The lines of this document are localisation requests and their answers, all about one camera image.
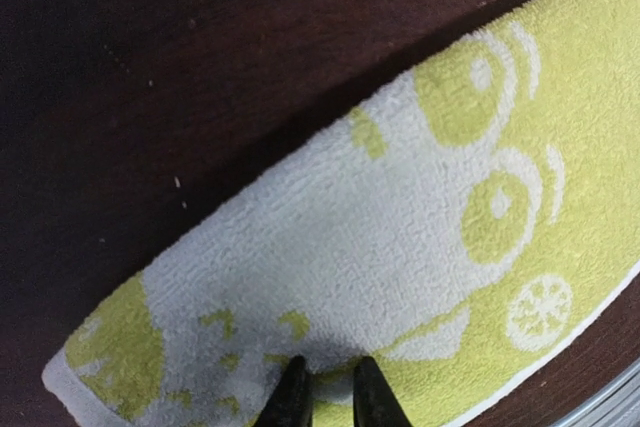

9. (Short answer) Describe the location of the green crocodile pattern towel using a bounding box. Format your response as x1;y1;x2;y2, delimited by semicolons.
42;0;639;426

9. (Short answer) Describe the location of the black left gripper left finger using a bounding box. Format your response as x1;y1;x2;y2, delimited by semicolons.
257;356;313;427

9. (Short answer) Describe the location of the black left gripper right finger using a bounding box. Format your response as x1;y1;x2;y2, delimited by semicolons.
353;356;411;427

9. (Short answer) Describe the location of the front aluminium rail panel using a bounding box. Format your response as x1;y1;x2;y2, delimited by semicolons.
552;360;640;427

